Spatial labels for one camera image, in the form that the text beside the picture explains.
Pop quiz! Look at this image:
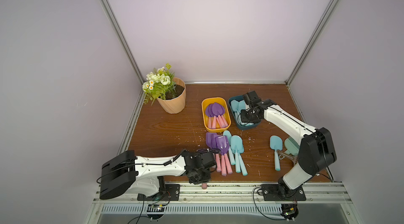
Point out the teal shovel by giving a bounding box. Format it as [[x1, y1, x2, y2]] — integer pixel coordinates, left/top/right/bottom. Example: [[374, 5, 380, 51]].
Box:
[[230, 135, 243, 173], [223, 130, 235, 165], [230, 99, 239, 123], [237, 139, 248, 176], [270, 135, 283, 171], [238, 100, 247, 113]]

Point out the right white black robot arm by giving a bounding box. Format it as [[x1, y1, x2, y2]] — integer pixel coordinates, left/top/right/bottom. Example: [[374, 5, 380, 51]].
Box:
[[241, 91, 337, 194]]

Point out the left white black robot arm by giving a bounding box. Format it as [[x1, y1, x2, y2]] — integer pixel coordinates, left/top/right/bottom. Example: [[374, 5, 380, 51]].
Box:
[[97, 148, 220, 200]]

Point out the dark teal storage box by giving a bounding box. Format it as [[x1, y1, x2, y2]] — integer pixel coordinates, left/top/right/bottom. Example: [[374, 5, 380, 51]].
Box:
[[228, 94, 262, 130]]

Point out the yellow storage box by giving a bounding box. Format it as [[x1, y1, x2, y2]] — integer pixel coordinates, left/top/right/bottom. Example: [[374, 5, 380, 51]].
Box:
[[202, 97, 231, 133]]

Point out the brown slotted scoop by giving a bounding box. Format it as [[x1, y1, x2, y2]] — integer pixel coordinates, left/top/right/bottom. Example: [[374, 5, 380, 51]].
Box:
[[277, 150, 298, 165]]

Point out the terracotta flower pot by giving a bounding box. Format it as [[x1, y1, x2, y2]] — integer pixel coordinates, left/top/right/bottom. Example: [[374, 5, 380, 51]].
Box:
[[157, 77, 186, 114]]

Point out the white flowers green plant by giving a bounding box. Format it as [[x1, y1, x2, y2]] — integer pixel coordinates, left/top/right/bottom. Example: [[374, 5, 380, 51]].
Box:
[[142, 63, 177, 104]]

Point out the aluminium front rail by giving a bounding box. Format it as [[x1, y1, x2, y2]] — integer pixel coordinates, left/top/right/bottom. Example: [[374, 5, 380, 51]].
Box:
[[93, 181, 352, 205]]

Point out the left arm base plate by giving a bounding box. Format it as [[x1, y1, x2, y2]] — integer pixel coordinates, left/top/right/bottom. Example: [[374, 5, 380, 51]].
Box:
[[137, 184, 181, 202]]

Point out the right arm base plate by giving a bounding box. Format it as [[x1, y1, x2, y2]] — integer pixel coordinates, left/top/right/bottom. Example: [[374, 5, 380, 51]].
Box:
[[260, 184, 307, 201]]

